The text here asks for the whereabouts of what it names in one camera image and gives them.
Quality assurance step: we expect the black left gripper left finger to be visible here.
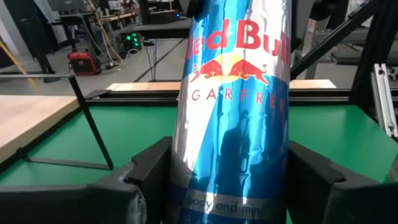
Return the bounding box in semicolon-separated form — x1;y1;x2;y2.
0;136;174;224

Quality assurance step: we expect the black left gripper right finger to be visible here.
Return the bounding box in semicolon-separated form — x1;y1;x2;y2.
286;141;398;224

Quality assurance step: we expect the silver blue Red Bull can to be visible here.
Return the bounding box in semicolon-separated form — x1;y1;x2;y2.
169;0;293;224

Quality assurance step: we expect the wooden shelf with black legs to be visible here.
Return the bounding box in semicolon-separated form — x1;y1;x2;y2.
0;73;114;175

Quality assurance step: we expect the green table mat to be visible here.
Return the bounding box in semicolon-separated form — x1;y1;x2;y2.
0;104;398;224

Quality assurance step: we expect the silver aluminium extrusion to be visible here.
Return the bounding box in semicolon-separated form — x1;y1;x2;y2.
371;63;398;138

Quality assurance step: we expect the red black machine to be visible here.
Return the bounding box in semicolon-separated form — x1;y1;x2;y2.
67;50;103;76

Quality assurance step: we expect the black box with green lights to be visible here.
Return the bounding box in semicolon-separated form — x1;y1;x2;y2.
121;30;143;53

